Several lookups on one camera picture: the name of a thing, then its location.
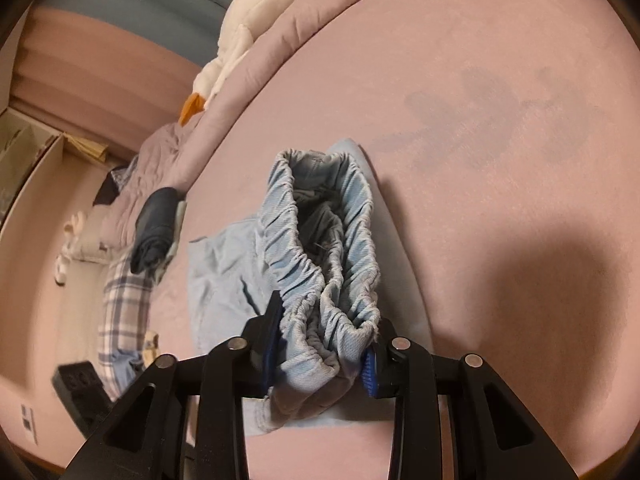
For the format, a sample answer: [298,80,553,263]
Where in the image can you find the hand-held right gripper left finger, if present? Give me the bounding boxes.
[65,290,286,480]

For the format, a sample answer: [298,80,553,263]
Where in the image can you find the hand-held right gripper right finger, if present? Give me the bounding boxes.
[360,320,568,480]

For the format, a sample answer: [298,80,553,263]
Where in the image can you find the light blue strawberry pants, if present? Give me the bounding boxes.
[187,137,436,436]

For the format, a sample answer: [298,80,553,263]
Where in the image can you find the small checked cloth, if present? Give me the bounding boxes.
[114,331,162,392]

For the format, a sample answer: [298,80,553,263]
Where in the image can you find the plaid pillow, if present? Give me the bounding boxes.
[97,255,154,402]

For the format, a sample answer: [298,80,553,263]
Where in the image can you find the dark folded clothes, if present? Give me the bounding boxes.
[130,187,182,275]

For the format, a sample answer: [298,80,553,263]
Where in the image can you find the black box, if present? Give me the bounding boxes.
[52,360,117,436]

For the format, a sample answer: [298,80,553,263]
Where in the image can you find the small white plush toy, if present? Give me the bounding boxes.
[52,252,76,287]
[64,212,88,241]

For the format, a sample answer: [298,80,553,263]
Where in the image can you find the black clothing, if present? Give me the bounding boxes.
[92,177,126,207]

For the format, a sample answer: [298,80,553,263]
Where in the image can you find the blue plaid shirt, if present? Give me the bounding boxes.
[110,157,141,188]

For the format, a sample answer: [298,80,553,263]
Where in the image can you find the cream headboard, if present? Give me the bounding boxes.
[0,150,108,411]

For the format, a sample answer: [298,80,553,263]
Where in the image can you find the pink quilt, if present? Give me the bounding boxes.
[102,0,421,251]

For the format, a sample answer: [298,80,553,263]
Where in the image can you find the cream wooden shelf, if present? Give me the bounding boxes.
[0,105,66,243]

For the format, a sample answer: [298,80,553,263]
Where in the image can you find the pink curtain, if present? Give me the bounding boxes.
[7,5,221,157]

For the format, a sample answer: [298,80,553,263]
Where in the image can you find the white goose plush toy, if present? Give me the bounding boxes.
[179,0,351,127]

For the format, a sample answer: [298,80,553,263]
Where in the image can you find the blue curtain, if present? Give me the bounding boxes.
[35,0,261,54]

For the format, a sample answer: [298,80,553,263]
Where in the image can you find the white wall socket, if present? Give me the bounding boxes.
[20,404,39,445]

